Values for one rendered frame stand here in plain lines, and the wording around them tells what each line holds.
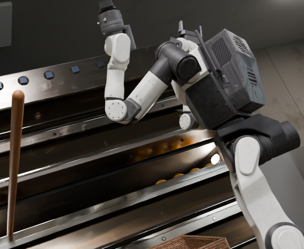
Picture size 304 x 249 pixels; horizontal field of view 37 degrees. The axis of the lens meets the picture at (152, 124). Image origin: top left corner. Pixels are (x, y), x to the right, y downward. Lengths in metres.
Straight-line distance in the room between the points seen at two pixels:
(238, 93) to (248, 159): 0.24
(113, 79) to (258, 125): 0.57
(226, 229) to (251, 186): 1.16
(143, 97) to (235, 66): 0.36
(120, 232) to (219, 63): 1.21
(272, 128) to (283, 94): 5.62
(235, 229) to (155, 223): 0.50
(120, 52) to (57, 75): 1.24
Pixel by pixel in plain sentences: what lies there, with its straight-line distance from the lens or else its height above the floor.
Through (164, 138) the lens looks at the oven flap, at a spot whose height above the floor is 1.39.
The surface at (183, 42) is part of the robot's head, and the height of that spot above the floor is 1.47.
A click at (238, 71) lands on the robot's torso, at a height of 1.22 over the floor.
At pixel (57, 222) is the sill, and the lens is 2.51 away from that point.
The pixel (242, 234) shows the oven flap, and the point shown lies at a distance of 2.78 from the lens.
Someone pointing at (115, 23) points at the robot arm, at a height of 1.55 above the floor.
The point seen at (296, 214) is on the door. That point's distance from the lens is 6.52.
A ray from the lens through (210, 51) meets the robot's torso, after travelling 1.74.
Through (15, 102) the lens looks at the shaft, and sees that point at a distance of 1.12.
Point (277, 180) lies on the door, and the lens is 6.53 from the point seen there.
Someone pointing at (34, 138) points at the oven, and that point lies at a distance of 2.66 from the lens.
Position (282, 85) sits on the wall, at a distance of 7.43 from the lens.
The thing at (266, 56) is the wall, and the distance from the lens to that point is 7.60.
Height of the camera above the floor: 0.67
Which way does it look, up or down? 18 degrees up
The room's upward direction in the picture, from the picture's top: 24 degrees counter-clockwise
